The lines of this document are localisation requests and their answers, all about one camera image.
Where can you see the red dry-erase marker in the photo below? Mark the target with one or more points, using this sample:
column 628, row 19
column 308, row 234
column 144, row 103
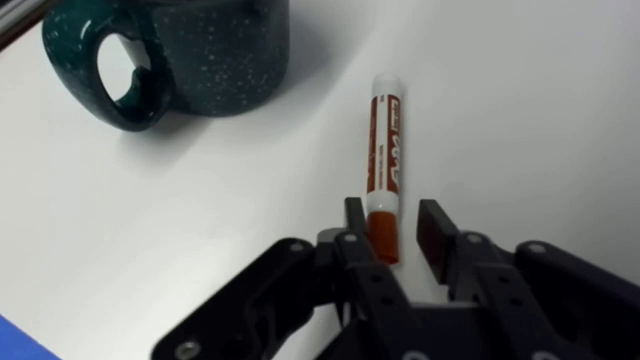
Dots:
column 384, row 152

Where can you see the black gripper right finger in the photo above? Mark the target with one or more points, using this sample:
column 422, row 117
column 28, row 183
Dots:
column 532, row 292

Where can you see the dark teal speckled mug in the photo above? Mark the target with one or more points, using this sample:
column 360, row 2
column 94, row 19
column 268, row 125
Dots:
column 220, row 60

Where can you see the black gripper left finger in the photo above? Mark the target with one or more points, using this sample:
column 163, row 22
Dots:
column 280, row 300

